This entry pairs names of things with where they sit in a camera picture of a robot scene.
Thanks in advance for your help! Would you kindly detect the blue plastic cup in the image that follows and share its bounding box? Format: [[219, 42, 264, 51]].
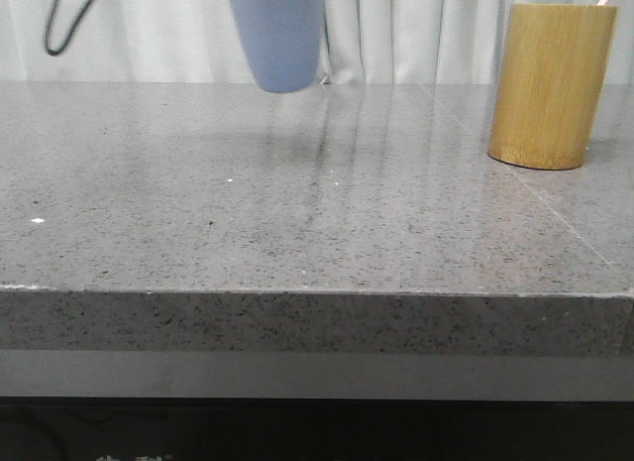
[[229, 0, 324, 93]]

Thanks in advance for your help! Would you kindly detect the black cable loop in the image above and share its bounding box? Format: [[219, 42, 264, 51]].
[[45, 0, 104, 57]]

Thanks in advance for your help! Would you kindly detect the white pleated curtain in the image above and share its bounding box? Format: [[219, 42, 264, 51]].
[[0, 0, 634, 87]]

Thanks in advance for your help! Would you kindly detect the bamboo wooden cylinder holder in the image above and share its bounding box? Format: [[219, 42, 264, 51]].
[[487, 3, 618, 171]]

